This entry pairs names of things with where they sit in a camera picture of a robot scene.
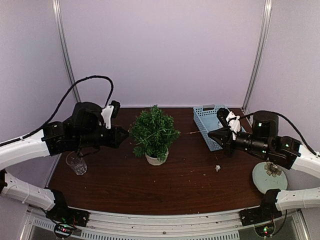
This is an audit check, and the white battery box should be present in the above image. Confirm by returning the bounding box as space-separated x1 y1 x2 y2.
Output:
215 165 221 172

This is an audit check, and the blue plastic basket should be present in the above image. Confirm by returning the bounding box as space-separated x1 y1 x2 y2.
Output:
193 105 245 152

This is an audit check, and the right aluminium frame post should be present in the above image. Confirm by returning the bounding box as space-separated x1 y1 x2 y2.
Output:
241 0 273 112

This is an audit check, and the white tree pot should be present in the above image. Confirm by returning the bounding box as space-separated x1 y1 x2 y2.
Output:
145 151 169 166

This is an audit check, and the left aluminium frame post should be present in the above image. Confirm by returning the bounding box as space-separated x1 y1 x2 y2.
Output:
51 0 82 103

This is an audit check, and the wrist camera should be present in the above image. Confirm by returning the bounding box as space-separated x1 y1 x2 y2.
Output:
216 107 242 141
101 100 121 130

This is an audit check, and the front aluminium rail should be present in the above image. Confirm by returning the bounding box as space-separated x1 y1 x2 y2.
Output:
19 192 311 240

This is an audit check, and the pale green floral plate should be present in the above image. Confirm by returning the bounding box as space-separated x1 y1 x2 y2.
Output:
252 162 288 194

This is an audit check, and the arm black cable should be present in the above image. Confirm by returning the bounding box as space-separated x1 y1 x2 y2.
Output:
239 111 318 156
22 74 115 138

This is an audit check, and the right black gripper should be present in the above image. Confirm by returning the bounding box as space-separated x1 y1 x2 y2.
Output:
208 128 270 159

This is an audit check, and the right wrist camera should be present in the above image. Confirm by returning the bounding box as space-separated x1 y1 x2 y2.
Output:
216 107 242 141

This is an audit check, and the clear drinking glass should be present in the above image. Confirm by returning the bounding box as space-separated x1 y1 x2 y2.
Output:
65 152 88 176

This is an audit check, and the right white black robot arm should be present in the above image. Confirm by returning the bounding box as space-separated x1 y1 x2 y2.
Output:
207 108 320 221

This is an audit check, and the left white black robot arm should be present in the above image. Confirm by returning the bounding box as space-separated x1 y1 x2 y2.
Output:
0 100 129 222

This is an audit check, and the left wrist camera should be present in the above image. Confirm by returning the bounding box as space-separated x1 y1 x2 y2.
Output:
101 100 121 130

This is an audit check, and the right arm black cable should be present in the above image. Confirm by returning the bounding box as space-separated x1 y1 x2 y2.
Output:
239 111 318 156

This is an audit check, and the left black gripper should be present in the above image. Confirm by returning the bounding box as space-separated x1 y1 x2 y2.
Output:
75 124 129 149

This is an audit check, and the aluminium frame post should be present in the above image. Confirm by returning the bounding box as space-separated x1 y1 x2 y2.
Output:
241 0 273 112
51 0 82 103

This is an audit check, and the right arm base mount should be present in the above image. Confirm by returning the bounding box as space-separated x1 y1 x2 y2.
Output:
239 206 283 239

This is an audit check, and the small green christmas tree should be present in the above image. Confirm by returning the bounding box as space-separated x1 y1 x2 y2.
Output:
129 105 181 164

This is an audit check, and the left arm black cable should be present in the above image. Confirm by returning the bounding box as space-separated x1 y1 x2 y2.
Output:
22 74 115 138

